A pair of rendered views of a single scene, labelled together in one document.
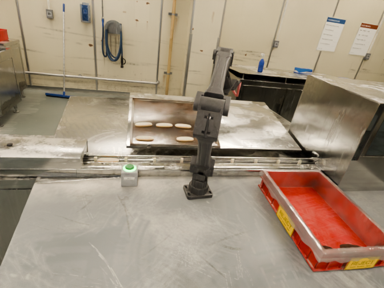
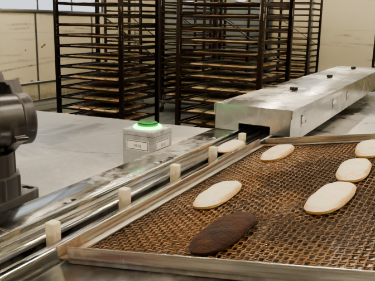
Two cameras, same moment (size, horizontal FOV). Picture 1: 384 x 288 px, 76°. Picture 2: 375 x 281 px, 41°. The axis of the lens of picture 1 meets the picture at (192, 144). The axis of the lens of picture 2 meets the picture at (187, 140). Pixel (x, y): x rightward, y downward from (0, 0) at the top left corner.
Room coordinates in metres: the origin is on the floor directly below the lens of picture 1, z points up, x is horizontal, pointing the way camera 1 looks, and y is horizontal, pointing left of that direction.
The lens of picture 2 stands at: (1.60, -0.39, 1.10)
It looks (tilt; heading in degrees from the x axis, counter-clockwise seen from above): 13 degrees down; 133
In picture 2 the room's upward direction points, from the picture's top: 1 degrees clockwise
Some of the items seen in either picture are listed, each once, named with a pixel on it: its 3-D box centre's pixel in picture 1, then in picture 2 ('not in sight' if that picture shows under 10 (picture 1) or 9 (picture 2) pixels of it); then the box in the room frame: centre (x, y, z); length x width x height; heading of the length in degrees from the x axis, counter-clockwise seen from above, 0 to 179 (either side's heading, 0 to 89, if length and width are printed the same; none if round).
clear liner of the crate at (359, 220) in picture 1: (316, 210); not in sight; (0.82, -0.56, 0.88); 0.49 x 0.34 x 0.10; 14
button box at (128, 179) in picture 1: (129, 178); (148, 154); (0.89, 0.26, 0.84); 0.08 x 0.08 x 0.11; 15
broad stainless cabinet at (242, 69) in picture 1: (280, 105); not in sight; (3.64, -1.23, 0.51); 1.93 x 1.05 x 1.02; 105
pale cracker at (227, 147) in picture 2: (108, 159); (231, 145); (0.99, 0.39, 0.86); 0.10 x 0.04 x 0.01; 105
